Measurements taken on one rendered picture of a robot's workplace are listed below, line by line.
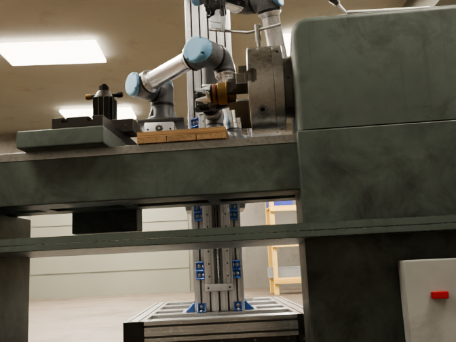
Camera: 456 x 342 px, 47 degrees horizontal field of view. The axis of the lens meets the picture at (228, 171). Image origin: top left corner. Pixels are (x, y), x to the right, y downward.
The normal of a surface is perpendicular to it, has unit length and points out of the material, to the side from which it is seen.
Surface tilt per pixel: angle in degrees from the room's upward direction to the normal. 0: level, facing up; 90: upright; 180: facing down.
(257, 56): 62
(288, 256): 90
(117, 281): 90
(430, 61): 90
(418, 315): 90
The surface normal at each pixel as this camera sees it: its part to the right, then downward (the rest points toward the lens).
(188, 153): -0.10, -0.18
